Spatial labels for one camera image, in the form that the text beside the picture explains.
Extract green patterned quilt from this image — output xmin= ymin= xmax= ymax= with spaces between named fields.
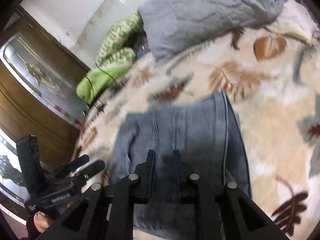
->
xmin=76 ymin=12 xmax=144 ymax=105

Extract person's left hand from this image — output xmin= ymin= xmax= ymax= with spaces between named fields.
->
xmin=33 ymin=211 xmax=54 ymax=233

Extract leaf-patterned beige blanket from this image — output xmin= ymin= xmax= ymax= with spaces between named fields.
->
xmin=74 ymin=0 xmax=319 ymax=239

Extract purple plastic bag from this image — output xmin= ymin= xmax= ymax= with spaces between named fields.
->
xmin=136 ymin=40 xmax=150 ymax=58

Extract black charging cable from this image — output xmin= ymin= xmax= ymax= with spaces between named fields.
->
xmin=85 ymin=62 xmax=119 ymax=111

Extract grey quilted pillow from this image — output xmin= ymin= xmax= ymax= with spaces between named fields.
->
xmin=138 ymin=0 xmax=287 ymax=65

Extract wooden glass-panel door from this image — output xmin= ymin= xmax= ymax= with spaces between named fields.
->
xmin=1 ymin=10 xmax=87 ymax=205

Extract blue denim jeans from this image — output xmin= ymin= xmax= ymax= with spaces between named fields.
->
xmin=107 ymin=92 xmax=252 ymax=239

